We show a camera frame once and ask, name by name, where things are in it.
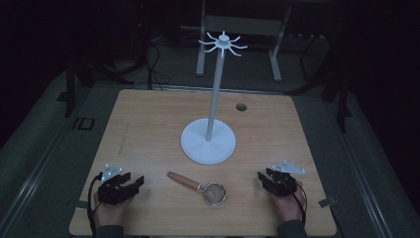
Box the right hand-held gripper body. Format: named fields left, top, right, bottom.
left=264, top=160, right=306, bottom=197

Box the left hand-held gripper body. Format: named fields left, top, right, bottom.
left=97, top=164, right=140, bottom=206

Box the wooden-handled mesh strainer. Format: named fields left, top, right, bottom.
left=166, top=171, right=228, bottom=206

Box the white hook stand rack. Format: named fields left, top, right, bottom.
left=179, top=30, right=249, bottom=166

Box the person's left hand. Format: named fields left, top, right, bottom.
left=93, top=190, right=134, bottom=230

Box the person's right hand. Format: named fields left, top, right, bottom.
left=270, top=180, right=306, bottom=223

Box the black floor socket box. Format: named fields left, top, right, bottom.
left=71, top=116, right=96, bottom=131

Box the dark metal stand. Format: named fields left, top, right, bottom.
left=56, top=49, right=133, bottom=119
left=321, top=49, right=354, bottom=134

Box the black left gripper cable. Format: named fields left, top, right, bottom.
left=86, top=173, right=104, bottom=238

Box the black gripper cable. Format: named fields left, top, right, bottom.
left=86, top=173, right=104, bottom=238
left=287, top=181, right=308, bottom=226

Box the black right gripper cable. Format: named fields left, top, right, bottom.
left=287, top=181, right=308, bottom=226

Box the black floor cable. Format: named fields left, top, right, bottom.
left=144, top=36, right=172, bottom=91

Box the grey metal desk frame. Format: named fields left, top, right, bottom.
left=195, top=0, right=293, bottom=83

